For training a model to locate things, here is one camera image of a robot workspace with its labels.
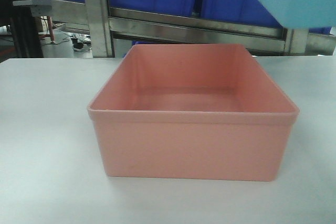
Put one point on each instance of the dark blue bin far right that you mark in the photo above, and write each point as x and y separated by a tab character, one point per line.
321	30

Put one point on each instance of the dark blue bin lower shelf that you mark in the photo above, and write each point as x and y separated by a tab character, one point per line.
135	43

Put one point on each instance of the pink plastic box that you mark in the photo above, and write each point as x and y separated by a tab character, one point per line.
196	111

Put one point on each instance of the grey background table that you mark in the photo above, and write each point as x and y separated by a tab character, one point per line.
32	2

